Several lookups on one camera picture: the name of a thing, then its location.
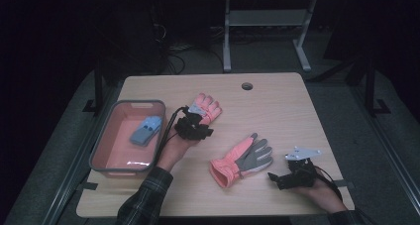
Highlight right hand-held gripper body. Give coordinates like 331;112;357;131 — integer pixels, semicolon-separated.
278;146;323;190

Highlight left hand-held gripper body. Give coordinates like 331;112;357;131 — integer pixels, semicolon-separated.
173;105;212;142

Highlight pink glove with printed back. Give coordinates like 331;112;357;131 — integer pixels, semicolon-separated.
187;92;223;127

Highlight pink glove with grey palm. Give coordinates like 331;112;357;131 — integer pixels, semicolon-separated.
209;132;274;189

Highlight blue knit glove with dots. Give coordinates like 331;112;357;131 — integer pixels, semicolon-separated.
131;115;163;147

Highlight pink plastic basin grey rim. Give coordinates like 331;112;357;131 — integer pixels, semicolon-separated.
88;99;166;179

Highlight person's left hand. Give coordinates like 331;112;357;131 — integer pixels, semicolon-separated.
156;132;200;173

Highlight person's right hand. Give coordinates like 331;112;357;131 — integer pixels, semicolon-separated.
290;168;349;215

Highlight black tape tab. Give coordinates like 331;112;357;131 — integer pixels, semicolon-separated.
75;181;99;192
336;178;357;190

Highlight black metal stand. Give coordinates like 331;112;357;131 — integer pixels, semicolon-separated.
343;51;392;118
82;57;115;117

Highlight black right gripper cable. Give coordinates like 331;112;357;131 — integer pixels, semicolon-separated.
311;165;377;225

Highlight black floor cables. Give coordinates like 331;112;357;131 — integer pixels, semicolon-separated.
162;23;226;75

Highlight aluminium rail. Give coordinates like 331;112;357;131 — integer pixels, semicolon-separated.
41;82;122;225
349;84;420;216

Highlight white metal stand frame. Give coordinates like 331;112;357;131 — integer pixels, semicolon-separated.
222;0;319;73

